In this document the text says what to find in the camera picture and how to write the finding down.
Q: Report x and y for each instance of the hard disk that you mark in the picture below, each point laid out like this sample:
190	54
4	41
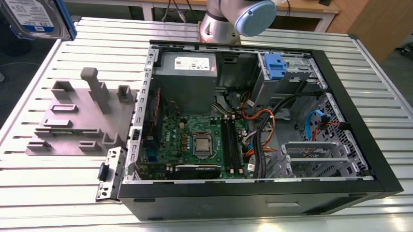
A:
33	14

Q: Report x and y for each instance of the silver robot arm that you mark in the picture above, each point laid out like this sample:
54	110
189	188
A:
220	29

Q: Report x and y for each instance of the silver disk bay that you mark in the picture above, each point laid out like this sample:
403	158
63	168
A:
309	147

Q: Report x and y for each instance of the green motherboard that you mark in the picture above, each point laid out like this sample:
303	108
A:
206	120

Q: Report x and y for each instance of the grey power supply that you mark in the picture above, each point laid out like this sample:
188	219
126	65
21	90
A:
184	94

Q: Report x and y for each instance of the silver CPU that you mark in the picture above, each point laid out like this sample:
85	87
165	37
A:
202	145

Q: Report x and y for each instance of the black RAM slot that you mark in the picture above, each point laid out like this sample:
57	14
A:
226	145
237	147

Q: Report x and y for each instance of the silver optical drive cage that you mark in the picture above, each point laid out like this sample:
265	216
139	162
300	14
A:
269	91

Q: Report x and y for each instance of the black graphics card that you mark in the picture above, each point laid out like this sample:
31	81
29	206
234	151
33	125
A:
197	170

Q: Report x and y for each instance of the blue plastic drive latch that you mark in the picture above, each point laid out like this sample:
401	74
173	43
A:
274	65

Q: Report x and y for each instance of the black PC case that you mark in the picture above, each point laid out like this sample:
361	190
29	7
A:
226	193

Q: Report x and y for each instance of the grey parts rack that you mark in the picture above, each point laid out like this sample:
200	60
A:
94	120

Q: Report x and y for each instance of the green RAM stick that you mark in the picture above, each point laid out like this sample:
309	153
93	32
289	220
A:
65	132

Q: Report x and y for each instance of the white metal desk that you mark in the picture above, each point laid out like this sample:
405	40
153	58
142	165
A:
146	13

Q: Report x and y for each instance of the wooden desk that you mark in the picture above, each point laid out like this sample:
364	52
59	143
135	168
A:
316	8

